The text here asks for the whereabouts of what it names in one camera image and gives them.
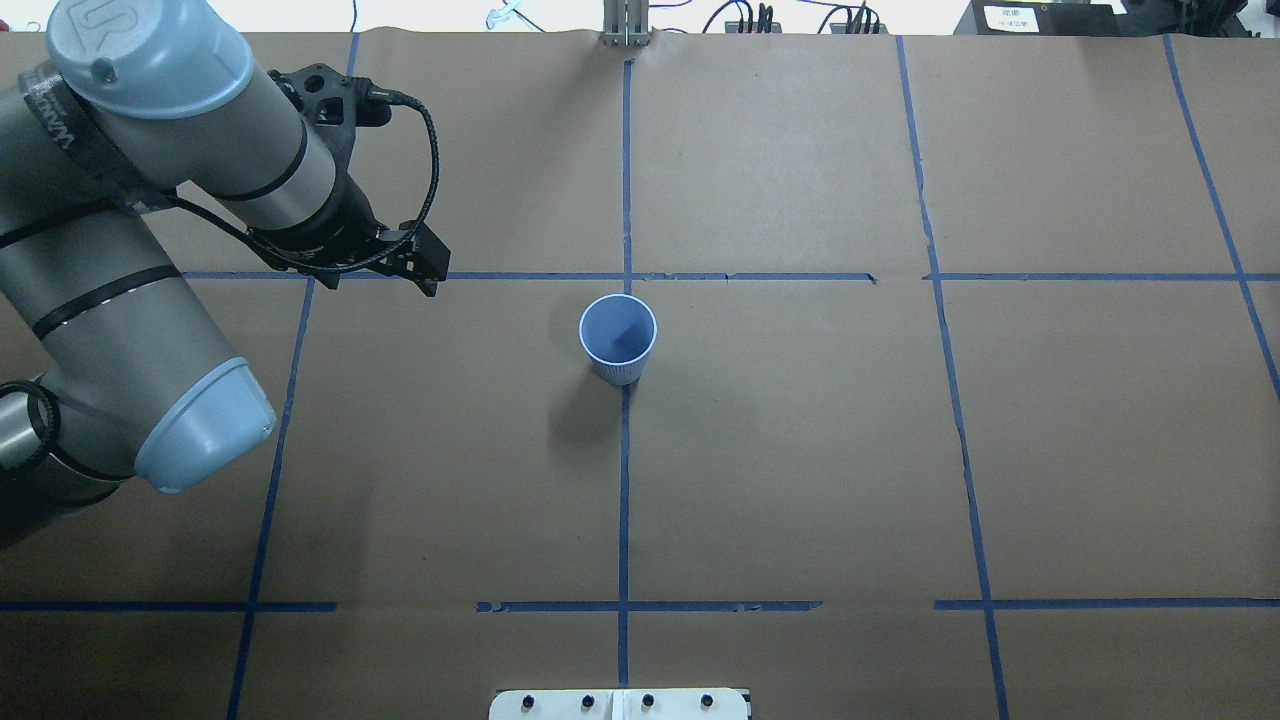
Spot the white bracket with bolts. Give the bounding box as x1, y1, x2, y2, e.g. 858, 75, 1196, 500
488, 687, 753, 719

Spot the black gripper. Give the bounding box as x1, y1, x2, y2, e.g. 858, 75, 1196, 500
250, 190, 451, 299

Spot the blue paper cup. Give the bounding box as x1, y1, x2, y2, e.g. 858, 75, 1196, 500
579, 293, 659, 388

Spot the aluminium frame post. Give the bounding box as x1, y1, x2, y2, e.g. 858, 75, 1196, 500
600, 0, 652, 47

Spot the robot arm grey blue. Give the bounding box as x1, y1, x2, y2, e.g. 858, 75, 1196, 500
3, 1, 451, 548

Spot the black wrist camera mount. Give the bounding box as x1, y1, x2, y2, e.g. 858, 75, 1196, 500
268, 63, 393, 156

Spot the black box with label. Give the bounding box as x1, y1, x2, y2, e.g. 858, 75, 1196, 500
952, 1, 1123, 37

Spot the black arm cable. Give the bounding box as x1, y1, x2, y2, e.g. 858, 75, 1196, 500
165, 88, 442, 275

